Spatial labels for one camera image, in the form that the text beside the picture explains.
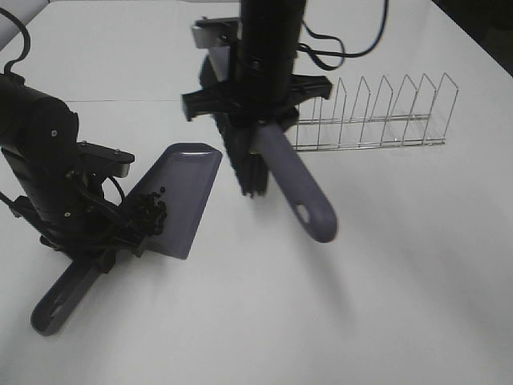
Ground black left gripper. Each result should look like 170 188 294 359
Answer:
10 160 147 274

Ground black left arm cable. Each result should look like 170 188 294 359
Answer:
0 7 32 77

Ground pile of coffee beans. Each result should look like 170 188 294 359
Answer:
130 186 168 237

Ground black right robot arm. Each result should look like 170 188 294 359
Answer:
181 1 333 157

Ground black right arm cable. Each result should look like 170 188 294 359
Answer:
294 0 392 73

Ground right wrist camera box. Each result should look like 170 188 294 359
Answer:
191 18 240 49

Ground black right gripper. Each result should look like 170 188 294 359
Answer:
181 67 333 155

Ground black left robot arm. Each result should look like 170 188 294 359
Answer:
1 75 146 273

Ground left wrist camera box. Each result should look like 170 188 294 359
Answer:
77 141 135 178

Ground purple plastic dustpan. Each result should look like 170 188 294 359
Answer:
30 143 222 336

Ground metal wire dish rack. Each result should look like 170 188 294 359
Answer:
286 74 459 152

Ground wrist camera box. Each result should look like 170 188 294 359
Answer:
77 141 135 178
191 18 240 49

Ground purple hand brush black bristles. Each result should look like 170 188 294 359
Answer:
212 113 338 243

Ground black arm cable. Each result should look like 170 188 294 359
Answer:
294 0 392 73
0 7 32 77

